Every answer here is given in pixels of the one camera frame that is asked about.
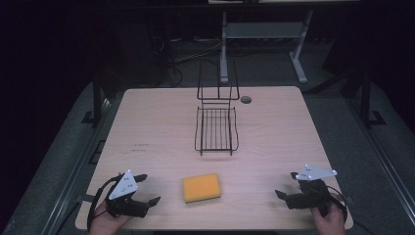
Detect person's left hand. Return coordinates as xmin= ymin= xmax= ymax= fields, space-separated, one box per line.
xmin=88 ymin=200 xmax=133 ymax=235

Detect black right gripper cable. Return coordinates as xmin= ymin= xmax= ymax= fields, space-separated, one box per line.
xmin=325 ymin=185 xmax=376 ymax=235

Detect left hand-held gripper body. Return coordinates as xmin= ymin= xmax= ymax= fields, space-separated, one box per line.
xmin=105 ymin=168 xmax=150 ymax=219

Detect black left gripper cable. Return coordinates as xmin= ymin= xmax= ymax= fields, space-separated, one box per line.
xmin=85 ymin=174 xmax=123 ymax=231

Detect bundle of floor cables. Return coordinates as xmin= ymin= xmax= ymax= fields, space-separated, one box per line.
xmin=153 ymin=35 xmax=223 ymax=88

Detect grey metal stand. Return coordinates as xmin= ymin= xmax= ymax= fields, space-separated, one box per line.
xmin=219 ymin=9 xmax=314 ymax=85

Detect black wire rack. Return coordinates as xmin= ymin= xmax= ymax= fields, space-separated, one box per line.
xmin=194 ymin=58 xmax=241 ymax=157

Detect black floor bracket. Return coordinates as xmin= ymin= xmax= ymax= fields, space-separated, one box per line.
xmin=88 ymin=140 xmax=107 ymax=165

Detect person's right hand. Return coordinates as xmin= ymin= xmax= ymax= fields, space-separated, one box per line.
xmin=309 ymin=193 xmax=347 ymax=235

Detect black frame post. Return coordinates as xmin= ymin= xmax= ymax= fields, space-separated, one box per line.
xmin=359 ymin=70 xmax=388 ymax=129
xmin=80 ymin=72 xmax=104 ymax=127

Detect yellow sponge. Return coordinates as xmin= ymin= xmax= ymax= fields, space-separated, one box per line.
xmin=181 ymin=172 xmax=222 ymax=204

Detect aluminium frame rail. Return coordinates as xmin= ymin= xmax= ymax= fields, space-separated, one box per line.
xmin=40 ymin=97 xmax=114 ymax=235
xmin=346 ymin=97 xmax=415 ymax=217

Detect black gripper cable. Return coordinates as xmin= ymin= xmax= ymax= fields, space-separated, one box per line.
xmin=85 ymin=174 xmax=123 ymax=231
xmin=325 ymin=185 xmax=376 ymax=235

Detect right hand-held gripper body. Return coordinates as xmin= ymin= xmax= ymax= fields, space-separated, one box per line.
xmin=286 ymin=164 xmax=339 ymax=217

